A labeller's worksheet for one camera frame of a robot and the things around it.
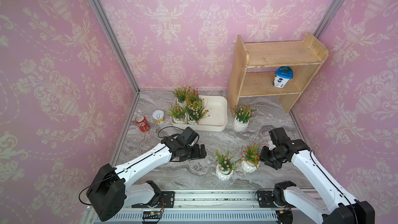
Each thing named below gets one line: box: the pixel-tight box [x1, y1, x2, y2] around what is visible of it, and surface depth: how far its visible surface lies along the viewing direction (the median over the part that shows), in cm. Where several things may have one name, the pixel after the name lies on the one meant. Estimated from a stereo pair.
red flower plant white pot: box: [185, 86, 199, 104], surface depth 102 cm
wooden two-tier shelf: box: [227, 32, 330, 118], surface depth 85 cm
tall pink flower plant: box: [186, 98, 213, 126], surface depth 92 cm
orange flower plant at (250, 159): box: [239, 142, 262, 174], surface depth 77 cm
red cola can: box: [134, 114, 150, 133], surface depth 94 cm
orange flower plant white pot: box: [171, 86, 188, 107], surface depth 105 cm
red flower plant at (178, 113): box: [167, 103, 186, 124], surface depth 95 cm
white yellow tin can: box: [151, 109, 166, 124], surface depth 102 cm
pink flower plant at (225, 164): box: [212, 149, 239, 181], surface depth 77 cm
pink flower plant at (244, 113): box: [232, 104, 259, 132], surface depth 96 cm
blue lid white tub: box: [272, 65, 294, 89], surface depth 89 cm
